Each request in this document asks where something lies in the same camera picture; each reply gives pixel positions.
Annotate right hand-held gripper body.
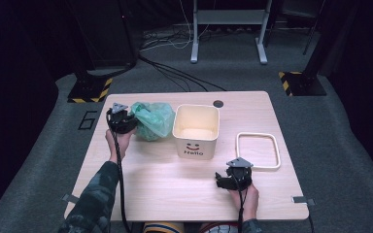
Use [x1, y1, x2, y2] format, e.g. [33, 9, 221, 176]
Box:
[222, 156, 254, 192]

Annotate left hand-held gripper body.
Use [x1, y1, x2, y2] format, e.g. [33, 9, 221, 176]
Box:
[105, 102, 137, 136]

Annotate white rectangular bin ring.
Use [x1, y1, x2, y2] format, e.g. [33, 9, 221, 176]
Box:
[235, 131, 282, 171]

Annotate green plastic trash bag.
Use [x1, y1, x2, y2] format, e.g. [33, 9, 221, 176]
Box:
[129, 101, 177, 143]

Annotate white plastic trash bin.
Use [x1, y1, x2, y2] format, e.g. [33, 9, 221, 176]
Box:
[171, 103, 220, 161]

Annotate person's left hand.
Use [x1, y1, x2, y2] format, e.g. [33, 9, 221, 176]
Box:
[105, 127, 137, 165]

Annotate person's right hand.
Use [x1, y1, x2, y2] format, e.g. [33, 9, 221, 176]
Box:
[227, 183, 260, 223]

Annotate grey tape strip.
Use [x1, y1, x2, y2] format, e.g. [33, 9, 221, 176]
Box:
[60, 193, 80, 205]
[291, 195, 317, 207]

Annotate black floor stand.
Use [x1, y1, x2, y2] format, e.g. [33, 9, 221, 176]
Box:
[302, 0, 349, 80]
[67, 0, 141, 78]

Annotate black yellow striped base plate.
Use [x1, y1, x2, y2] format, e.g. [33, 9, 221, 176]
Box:
[278, 70, 327, 98]
[66, 72, 115, 104]

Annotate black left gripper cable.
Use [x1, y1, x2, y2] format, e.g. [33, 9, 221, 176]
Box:
[106, 110, 133, 233]

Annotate black floor cables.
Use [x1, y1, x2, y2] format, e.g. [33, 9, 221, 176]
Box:
[138, 53, 228, 93]

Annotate white floor cables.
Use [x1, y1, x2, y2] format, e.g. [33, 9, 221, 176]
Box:
[140, 0, 210, 52]

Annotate white metal desk frame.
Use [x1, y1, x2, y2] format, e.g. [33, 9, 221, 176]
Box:
[189, 0, 274, 65]

